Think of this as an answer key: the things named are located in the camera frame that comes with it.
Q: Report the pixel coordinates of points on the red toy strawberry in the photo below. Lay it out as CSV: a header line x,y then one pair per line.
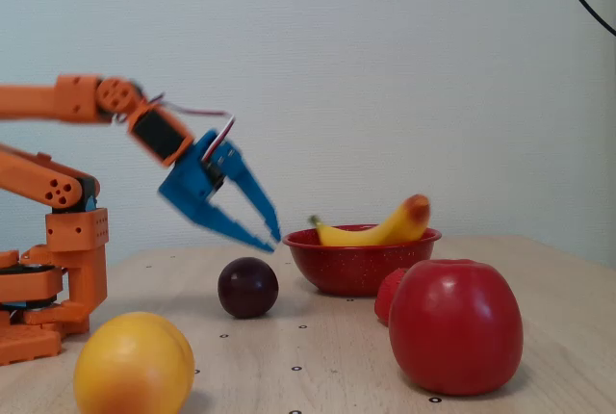
x,y
385,298

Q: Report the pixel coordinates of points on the yellow orange toy peach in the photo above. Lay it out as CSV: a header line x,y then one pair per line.
x,y
130,366

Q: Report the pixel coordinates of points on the red toy apple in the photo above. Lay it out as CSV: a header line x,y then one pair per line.
x,y
454,327

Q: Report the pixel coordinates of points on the red speckled bowl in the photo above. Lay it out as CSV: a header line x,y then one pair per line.
x,y
356,265

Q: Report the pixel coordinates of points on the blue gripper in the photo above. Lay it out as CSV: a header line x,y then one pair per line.
x,y
190,183

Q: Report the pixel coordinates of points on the yellow toy banana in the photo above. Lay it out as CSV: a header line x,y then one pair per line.
x,y
399,226

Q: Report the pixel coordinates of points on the dark purple toy plum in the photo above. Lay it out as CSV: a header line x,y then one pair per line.
x,y
248,289

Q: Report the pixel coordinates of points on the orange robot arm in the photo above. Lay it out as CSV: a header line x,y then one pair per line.
x,y
29,101

